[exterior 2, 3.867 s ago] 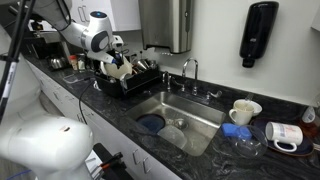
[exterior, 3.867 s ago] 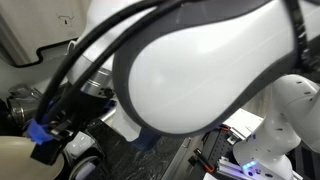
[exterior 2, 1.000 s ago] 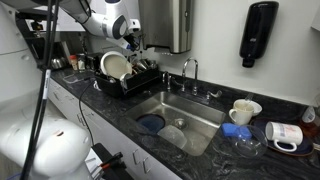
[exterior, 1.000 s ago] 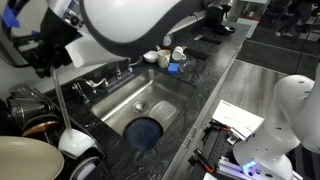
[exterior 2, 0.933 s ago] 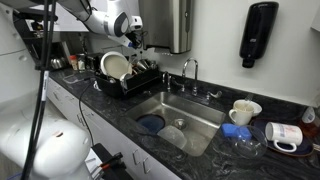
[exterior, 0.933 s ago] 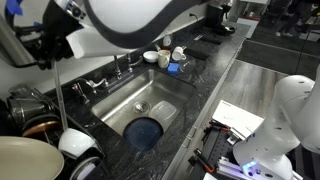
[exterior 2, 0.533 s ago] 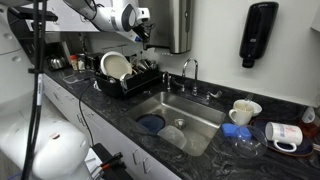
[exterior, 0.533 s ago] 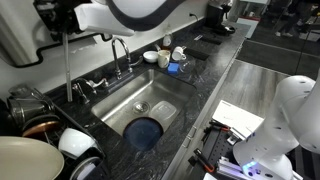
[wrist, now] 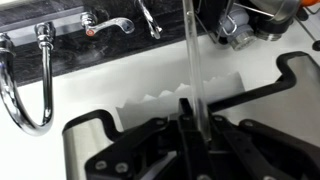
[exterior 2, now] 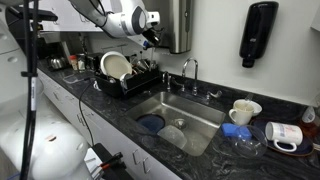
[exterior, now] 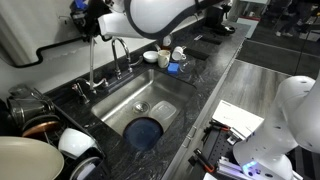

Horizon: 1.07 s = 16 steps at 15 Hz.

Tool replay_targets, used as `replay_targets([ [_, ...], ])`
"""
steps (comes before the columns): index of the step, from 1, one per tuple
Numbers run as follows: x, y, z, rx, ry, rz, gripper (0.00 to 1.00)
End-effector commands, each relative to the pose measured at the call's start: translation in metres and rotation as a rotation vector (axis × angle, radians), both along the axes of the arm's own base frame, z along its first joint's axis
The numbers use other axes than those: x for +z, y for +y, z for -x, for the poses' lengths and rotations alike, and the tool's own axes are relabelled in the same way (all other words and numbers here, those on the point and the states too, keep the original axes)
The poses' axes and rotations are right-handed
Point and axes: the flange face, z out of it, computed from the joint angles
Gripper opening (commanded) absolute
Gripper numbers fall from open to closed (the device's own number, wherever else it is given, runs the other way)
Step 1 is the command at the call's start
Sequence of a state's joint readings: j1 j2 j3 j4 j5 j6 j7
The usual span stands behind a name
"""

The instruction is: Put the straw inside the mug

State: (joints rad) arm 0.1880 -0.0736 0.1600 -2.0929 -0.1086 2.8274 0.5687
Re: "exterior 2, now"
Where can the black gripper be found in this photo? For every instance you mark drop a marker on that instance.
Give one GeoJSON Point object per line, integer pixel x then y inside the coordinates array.
{"type": "Point", "coordinates": [152, 34]}

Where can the cream ceramic mug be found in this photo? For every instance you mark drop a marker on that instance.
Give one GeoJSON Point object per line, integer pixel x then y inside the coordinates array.
{"type": "Point", "coordinates": [240, 113]}

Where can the white printed mug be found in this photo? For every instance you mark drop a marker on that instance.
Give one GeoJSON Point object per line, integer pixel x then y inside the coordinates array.
{"type": "Point", "coordinates": [285, 133]}

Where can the steel paper towel dispenser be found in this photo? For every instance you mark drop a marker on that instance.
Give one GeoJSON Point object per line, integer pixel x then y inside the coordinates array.
{"type": "Point", "coordinates": [180, 26]}

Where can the chrome side sprayer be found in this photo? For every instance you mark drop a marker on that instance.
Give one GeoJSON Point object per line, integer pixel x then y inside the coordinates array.
{"type": "Point", "coordinates": [166, 80]}

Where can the large cream plate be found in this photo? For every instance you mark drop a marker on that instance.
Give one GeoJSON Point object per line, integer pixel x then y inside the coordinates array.
{"type": "Point", "coordinates": [115, 65]}

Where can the black dish rack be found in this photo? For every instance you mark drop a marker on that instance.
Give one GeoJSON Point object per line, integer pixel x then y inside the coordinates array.
{"type": "Point", "coordinates": [136, 85]}

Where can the white rack bowl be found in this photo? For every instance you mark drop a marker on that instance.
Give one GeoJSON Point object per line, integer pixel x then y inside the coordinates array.
{"type": "Point", "coordinates": [126, 80]}

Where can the chrome gooseneck faucet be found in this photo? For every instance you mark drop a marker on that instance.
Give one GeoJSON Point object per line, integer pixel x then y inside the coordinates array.
{"type": "Point", "coordinates": [195, 76]}

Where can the glass jar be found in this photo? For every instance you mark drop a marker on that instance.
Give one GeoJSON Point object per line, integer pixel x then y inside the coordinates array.
{"type": "Point", "coordinates": [81, 62]}

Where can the round blue plate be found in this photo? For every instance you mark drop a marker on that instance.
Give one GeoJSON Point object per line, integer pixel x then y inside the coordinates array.
{"type": "Point", "coordinates": [150, 122]}

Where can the red lid spice jar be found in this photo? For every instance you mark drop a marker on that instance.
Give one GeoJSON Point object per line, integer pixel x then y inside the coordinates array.
{"type": "Point", "coordinates": [73, 62]}

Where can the metal sink drain strainer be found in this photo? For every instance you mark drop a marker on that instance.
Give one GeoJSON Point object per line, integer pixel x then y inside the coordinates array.
{"type": "Point", "coordinates": [180, 123]}

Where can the stainless steel sink basin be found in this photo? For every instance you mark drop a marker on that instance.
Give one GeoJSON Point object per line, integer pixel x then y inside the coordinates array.
{"type": "Point", "coordinates": [200, 116]}

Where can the flat clear plastic lid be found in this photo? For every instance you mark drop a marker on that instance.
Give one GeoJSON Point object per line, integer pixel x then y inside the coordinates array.
{"type": "Point", "coordinates": [74, 78]}

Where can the steel kettle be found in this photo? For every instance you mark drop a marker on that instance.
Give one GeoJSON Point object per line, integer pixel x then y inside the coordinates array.
{"type": "Point", "coordinates": [56, 63]}

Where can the black coffee maker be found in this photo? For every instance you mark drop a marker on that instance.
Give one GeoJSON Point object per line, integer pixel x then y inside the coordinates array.
{"type": "Point", "coordinates": [50, 50]}

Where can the white base cabinets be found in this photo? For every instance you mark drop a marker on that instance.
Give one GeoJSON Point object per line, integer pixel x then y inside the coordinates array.
{"type": "Point", "coordinates": [66, 103]}

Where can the clear utensil in bowl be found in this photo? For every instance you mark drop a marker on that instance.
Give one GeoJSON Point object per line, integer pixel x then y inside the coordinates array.
{"type": "Point", "coordinates": [248, 97]}

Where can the blue sponge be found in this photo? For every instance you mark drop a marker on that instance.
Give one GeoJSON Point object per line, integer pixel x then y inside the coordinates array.
{"type": "Point", "coordinates": [235, 130]}

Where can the small white bowl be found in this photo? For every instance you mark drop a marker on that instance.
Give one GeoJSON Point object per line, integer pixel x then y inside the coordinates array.
{"type": "Point", "coordinates": [257, 107]}

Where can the black tool red tip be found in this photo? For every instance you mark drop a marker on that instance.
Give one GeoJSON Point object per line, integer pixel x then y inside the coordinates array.
{"type": "Point", "coordinates": [111, 160]}

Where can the white paper sheet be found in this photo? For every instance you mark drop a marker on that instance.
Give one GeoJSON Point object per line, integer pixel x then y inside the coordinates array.
{"type": "Point", "coordinates": [91, 161]}

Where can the black mounting board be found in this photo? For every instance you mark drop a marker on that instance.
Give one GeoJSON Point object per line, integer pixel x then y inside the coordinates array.
{"type": "Point", "coordinates": [116, 173]}

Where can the clear glass bowl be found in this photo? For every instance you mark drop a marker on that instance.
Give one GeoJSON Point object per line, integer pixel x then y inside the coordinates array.
{"type": "Point", "coordinates": [250, 145]}

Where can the clear bottle white label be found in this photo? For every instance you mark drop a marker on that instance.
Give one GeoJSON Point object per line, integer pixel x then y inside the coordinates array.
{"type": "Point", "coordinates": [308, 115]}

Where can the dark navy dinner plate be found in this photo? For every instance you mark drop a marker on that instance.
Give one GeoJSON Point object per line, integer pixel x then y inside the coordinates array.
{"type": "Point", "coordinates": [305, 148]}

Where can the white wall cabinet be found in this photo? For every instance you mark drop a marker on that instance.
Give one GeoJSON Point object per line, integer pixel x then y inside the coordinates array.
{"type": "Point", "coordinates": [60, 16]}

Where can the black wall soap dispenser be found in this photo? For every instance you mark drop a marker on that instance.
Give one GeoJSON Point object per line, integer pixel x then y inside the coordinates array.
{"type": "Point", "coordinates": [258, 30]}

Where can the black camera on stand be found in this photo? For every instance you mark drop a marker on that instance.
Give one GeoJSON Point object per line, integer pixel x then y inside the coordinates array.
{"type": "Point", "coordinates": [46, 15]}

